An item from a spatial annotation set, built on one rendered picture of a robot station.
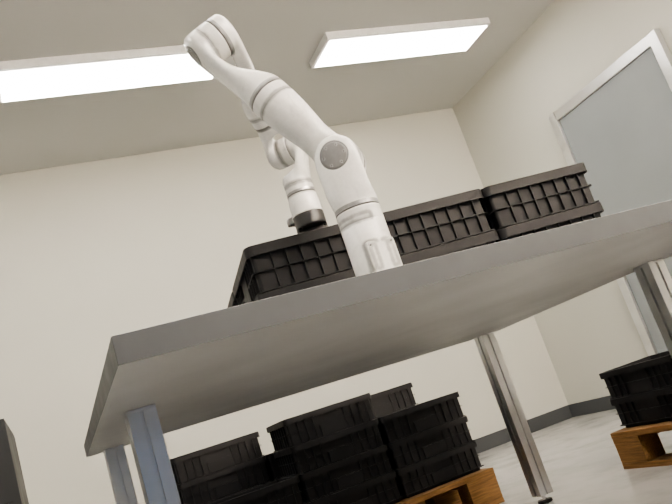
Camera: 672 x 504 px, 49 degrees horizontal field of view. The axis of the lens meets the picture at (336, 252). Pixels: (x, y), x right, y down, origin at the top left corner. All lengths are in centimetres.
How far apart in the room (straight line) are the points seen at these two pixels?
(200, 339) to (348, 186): 56
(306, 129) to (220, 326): 66
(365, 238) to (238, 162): 428
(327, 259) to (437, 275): 55
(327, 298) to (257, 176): 460
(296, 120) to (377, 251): 34
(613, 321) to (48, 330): 385
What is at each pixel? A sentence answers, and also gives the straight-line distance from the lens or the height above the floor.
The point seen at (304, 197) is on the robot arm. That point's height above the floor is 103.
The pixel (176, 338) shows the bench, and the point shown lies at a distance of 100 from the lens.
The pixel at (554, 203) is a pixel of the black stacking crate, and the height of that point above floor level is 85.
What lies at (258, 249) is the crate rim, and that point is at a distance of 162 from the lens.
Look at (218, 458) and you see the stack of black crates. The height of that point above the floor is 53.
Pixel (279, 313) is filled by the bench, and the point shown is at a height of 67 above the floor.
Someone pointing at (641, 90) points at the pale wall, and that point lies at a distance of 503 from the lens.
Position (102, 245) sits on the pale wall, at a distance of 527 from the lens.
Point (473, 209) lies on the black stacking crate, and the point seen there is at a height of 88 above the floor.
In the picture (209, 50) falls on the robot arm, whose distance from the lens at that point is 166.
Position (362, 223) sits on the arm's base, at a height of 85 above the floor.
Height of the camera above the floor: 50
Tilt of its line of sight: 13 degrees up
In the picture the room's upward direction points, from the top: 18 degrees counter-clockwise
